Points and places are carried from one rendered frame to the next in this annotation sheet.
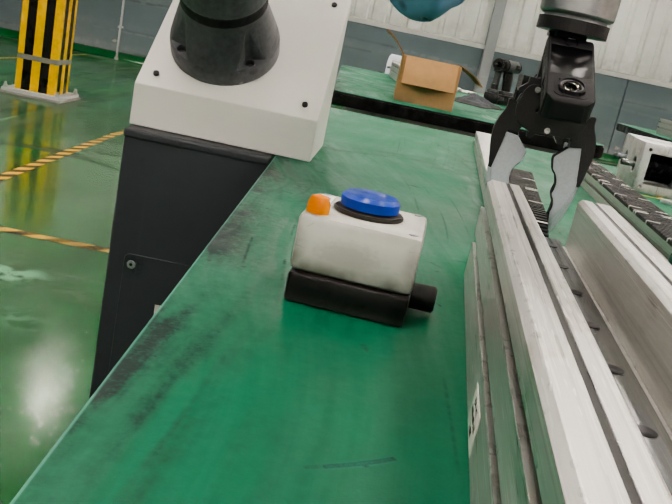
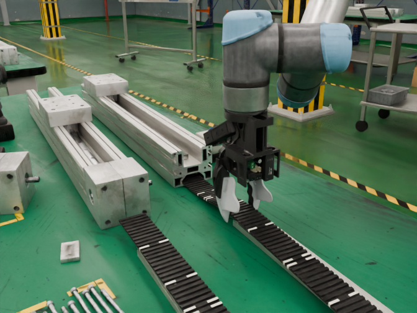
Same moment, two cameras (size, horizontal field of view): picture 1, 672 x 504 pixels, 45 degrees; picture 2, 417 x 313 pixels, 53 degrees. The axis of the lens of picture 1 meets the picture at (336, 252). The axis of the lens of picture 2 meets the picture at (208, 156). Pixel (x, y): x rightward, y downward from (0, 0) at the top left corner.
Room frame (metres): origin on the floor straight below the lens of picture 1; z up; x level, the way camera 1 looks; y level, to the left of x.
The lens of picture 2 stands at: (1.37, -0.62, 1.20)
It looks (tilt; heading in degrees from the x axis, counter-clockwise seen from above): 22 degrees down; 145
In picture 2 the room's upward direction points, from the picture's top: 1 degrees counter-clockwise
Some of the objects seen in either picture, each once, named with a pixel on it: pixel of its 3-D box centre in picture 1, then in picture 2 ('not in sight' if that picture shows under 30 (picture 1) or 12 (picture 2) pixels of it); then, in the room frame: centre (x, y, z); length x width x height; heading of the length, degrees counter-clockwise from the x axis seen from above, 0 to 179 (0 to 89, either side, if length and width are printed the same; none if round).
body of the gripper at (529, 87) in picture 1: (556, 80); (247, 144); (0.86, -0.19, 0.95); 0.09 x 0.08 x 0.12; 175
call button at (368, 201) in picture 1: (369, 208); not in sight; (0.53, -0.02, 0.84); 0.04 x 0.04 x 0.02
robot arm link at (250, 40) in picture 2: not in sight; (248, 48); (0.86, -0.19, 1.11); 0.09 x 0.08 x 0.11; 52
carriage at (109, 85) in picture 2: not in sight; (105, 88); (-0.01, -0.09, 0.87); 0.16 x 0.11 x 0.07; 175
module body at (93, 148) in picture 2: not in sight; (67, 131); (0.22, -0.31, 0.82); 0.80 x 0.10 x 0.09; 175
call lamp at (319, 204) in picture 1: (319, 203); not in sight; (0.50, 0.02, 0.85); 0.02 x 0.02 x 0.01
